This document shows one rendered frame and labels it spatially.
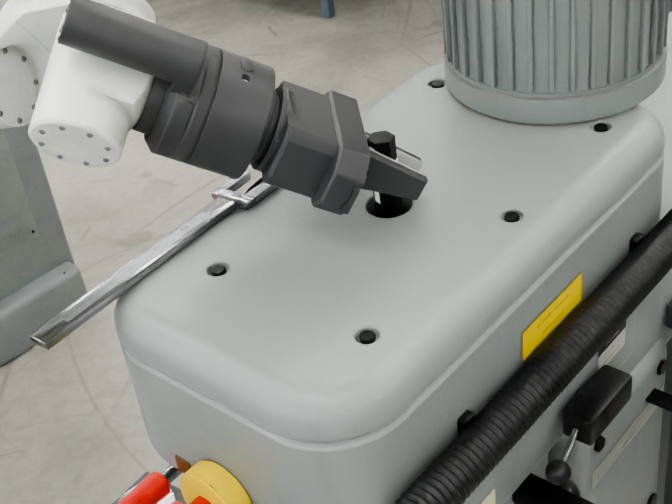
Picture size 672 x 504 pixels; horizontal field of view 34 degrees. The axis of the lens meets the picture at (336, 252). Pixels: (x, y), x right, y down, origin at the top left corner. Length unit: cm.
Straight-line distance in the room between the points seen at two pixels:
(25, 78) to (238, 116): 18
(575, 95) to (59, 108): 43
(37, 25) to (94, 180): 400
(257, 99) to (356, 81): 445
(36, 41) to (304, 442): 36
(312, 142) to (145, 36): 14
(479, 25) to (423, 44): 457
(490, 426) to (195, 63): 33
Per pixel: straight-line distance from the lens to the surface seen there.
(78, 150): 79
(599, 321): 89
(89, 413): 364
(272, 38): 579
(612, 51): 94
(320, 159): 79
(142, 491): 93
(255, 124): 78
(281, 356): 74
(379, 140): 84
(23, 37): 85
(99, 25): 75
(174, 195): 459
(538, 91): 95
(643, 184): 96
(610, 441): 114
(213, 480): 81
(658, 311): 116
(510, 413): 81
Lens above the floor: 237
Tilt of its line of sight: 36 degrees down
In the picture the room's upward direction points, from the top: 8 degrees counter-clockwise
